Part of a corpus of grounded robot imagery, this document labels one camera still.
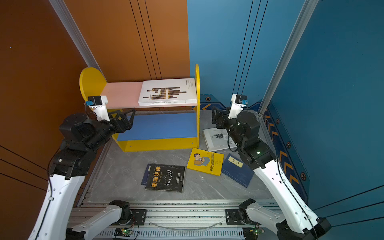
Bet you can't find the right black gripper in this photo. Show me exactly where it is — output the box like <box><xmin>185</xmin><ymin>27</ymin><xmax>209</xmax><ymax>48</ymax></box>
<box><xmin>213</xmin><ymin>105</ymin><xmax>248</xmax><ymax>151</ymax></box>

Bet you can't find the white book with brown bars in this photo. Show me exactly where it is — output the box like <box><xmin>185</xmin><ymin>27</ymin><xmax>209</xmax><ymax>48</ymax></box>
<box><xmin>138</xmin><ymin>79</ymin><xmax>198</xmax><ymax>107</ymax></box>

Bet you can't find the yellow cartoon cover book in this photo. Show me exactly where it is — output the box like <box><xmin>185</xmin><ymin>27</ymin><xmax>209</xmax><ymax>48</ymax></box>
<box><xmin>187</xmin><ymin>148</ymin><xmax>224</xmax><ymax>176</ymax></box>

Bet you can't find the black book with orange title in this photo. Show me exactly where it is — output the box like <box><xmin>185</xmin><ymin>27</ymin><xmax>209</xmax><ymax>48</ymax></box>
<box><xmin>145</xmin><ymin>164</ymin><xmax>186</xmax><ymax>193</ymax></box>

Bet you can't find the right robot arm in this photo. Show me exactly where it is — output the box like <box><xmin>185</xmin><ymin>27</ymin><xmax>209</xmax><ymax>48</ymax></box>
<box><xmin>212</xmin><ymin>107</ymin><xmax>332</xmax><ymax>240</ymax></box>

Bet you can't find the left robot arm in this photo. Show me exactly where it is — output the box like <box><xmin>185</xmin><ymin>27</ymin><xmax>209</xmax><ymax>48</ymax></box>
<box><xmin>29</xmin><ymin>110</ymin><xmax>136</xmax><ymax>240</ymax></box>

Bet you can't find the grey white photo book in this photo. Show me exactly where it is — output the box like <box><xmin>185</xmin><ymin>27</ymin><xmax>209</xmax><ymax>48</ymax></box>
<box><xmin>203</xmin><ymin>128</ymin><xmax>237</xmax><ymax>152</ymax></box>

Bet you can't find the yellow pink blue bookshelf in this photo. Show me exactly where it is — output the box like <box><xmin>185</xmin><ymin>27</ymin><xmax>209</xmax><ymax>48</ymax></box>
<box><xmin>80</xmin><ymin>67</ymin><xmax>200</xmax><ymax>152</ymax></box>

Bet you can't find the dark blue book right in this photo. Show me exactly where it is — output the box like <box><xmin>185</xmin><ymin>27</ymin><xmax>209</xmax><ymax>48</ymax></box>
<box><xmin>222</xmin><ymin>154</ymin><xmax>254</xmax><ymax>188</ymax></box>

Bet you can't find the dark blue book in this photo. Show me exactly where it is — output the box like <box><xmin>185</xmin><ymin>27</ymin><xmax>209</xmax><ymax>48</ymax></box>
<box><xmin>141</xmin><ymin>164</ymin><xmax>151</xmax><ymax>186</ymax></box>
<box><xmin>222</xmin><ymin>154</ymin><xmax>254</xmax><ymax>188</ymax></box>

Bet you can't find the dark blue book left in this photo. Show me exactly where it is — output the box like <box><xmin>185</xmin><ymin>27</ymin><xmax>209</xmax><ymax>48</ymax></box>
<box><xmin>141</xmin><ymin>164</ymin><xmax>151</xmax><ymax>186</ymax></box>

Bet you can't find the left green circuit board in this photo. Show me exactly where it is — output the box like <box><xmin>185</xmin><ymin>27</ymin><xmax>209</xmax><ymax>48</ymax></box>
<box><xmin>114</xmin><ymin>229</ymin><xmax>134</xmax><ymax>238</ymax></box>

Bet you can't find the right circuit board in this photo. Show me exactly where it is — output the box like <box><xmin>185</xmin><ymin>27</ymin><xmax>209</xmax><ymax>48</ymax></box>
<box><xmin>243</xmin><ymin>228</ymin><xmax>265</xmax><ymax>240</ymax></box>

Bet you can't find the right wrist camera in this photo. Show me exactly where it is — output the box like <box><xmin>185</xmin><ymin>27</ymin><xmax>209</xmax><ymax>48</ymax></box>
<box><xmin>228</xmin><ymin>94</ymin><xmax>248</xmax><ymax>119</ymax></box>

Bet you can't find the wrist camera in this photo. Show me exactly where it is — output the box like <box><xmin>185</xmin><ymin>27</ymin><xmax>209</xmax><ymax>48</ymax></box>
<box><xmin>86</xmin><ymin>96</ymin><xmax>110</xmax><ymax>122</ymax></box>
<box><xmin>228</xmin><ymin>94</ymin><xmax>248</xmax><ymax>119</ymax></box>

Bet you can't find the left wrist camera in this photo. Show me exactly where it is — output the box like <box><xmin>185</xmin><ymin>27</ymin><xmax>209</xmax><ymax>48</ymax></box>
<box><xmin>86</xmin><ymin>96</ymin><xmax>110</xmax><ymax>122</ymax></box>

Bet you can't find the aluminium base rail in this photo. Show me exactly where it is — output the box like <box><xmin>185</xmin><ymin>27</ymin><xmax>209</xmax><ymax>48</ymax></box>
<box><xmin>55</xmin><ymin>199</ymin><xmax>317</xmax><ymax>240</ymax></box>

